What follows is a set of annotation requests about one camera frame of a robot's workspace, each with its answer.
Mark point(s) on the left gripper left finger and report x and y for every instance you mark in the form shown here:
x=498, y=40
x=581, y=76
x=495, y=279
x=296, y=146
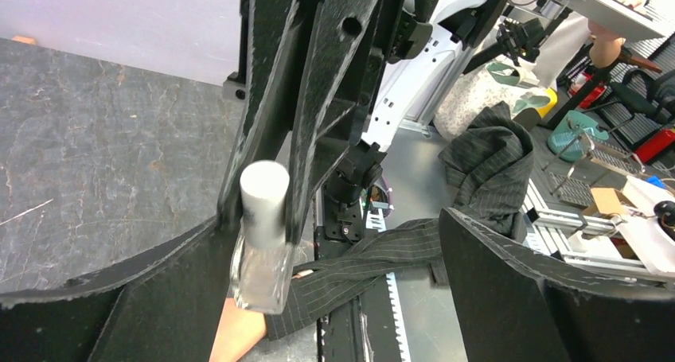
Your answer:
x=161, y=305

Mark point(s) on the tan block right wall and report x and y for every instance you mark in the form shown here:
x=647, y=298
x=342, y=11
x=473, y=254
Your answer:
x=25, y=40

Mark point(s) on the mannequin hand with red nails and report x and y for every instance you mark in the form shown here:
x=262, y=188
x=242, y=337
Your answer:
x=239, y=330

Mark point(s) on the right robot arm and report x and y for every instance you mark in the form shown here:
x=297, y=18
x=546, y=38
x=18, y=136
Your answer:
x=415, y=42

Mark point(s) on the clear nail polish bottle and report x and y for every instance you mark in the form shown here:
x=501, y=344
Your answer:
x=261, y=263

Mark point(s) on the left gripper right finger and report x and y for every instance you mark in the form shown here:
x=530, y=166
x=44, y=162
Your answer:
x=517, y=304

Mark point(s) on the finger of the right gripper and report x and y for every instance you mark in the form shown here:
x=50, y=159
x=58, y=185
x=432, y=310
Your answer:
x=330, y=42
x=264, y=31

